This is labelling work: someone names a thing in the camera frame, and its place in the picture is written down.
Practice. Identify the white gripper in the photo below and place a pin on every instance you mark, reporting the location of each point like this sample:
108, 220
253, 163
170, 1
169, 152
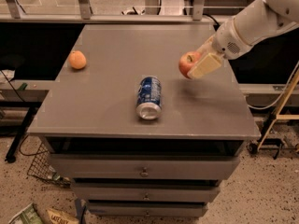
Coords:
228, 40

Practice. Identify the red apple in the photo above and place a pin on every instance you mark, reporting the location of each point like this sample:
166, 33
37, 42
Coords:
187, 61

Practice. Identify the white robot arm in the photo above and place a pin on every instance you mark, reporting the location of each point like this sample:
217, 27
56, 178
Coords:
266, 18

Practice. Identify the blue pepsi can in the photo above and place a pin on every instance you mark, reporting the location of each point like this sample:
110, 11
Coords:
148, 104

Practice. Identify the grey drawer cabinet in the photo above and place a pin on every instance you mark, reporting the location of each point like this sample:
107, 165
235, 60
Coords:
133, 135

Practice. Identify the yellow wheeled stand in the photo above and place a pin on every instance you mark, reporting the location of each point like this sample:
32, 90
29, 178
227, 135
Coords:
276, 144

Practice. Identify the orange fruit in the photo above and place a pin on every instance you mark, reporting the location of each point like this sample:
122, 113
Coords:
77, 60

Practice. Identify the top grey drawer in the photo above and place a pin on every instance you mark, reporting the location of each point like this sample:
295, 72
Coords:
143, 167

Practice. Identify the grey drawer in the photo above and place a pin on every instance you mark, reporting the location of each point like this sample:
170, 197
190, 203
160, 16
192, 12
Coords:
147, 209
143, 167
146, 193

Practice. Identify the middle grey drawer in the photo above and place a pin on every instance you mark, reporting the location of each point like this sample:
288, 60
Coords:
146, 193

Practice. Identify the black table leg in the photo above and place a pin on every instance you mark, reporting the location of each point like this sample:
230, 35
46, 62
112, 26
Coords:
10, 157

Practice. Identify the bottom grey drawer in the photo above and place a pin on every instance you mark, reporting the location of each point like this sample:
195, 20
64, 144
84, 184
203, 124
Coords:
147, 209

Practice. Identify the tan chip bag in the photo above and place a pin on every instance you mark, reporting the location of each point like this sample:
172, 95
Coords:
61, 217

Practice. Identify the green snack bag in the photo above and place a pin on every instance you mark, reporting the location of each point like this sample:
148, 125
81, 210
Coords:
27, 215

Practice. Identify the metal railing frame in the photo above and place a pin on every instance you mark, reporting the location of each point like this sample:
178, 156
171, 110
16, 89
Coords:
122, 10

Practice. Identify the black wire basket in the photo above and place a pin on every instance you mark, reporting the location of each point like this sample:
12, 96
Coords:
43, 171

